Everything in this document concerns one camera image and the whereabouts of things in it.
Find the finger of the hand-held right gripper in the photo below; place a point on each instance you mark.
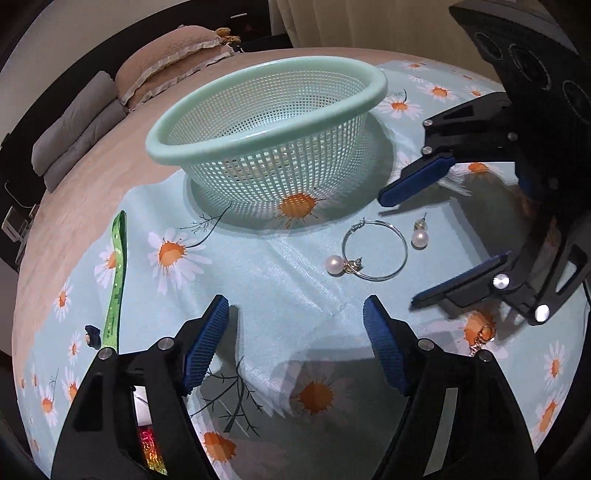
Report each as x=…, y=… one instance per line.
x=415, y=182
x=461, y=286

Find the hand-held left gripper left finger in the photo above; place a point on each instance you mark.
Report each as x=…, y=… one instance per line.
x=205, y=341

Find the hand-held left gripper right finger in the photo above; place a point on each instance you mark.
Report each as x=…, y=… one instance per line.
x=385, y=350

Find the pearl stud earring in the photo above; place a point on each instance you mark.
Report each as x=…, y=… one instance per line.
x=419, y=239

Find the silver hoop pearl earring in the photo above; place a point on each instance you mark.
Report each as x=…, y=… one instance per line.
x=335, y=265

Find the green plastic mesh basket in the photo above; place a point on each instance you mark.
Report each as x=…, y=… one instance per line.
x=277, y=152

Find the light blue daisy print cloth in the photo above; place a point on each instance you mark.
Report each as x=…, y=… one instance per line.
x=277, y=277

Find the small dark charm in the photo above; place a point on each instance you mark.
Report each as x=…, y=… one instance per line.
x=92, y=336

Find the cream curtain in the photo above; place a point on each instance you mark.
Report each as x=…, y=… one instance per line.
x=346, y=23

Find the black bedside table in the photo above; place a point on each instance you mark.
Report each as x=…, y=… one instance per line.
x=268, y=41

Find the white bedside device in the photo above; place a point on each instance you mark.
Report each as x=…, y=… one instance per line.
x=14, y=226

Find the grey folded blanket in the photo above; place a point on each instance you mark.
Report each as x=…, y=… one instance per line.
x=92, y=147

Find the brown teddy bear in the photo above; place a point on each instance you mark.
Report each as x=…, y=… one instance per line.
x=227, y=37

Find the beige frilled pillow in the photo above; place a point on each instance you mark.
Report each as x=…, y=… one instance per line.
x=184, y=76
x=161, y=55

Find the grey pillows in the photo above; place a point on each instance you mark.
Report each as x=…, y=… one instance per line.
x=78, y=120

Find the black headboard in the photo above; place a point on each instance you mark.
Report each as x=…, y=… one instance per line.
x=69, y=74

